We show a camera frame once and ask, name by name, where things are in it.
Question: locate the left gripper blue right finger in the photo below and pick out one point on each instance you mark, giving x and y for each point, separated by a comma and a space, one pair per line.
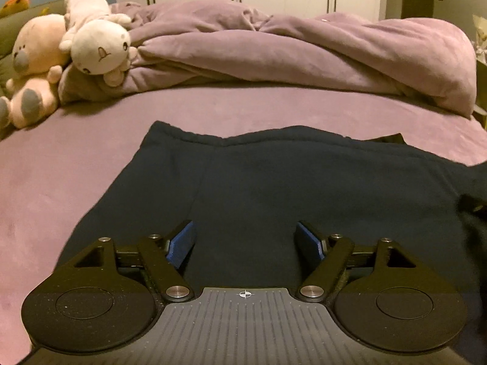
310, 243

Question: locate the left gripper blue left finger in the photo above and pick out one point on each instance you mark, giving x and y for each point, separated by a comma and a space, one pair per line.
179, 242

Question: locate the dark navy garment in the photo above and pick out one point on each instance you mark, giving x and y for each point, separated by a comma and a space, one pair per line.
246, 194

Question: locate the orange plush toy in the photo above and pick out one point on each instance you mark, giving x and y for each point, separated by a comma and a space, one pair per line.
11, 7

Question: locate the purple bed sheet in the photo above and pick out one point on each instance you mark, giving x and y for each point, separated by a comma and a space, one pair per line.
52, 175

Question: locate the purple duvet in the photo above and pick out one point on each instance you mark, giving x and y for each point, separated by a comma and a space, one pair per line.
182, 43

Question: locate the pink plush bear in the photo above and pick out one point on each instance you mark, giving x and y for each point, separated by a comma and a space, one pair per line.
38, 65

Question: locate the white plush toy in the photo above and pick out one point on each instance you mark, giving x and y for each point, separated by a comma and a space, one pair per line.
97, 40

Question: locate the flower bouquet on table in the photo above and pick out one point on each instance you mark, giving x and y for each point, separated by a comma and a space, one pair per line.
480, 25

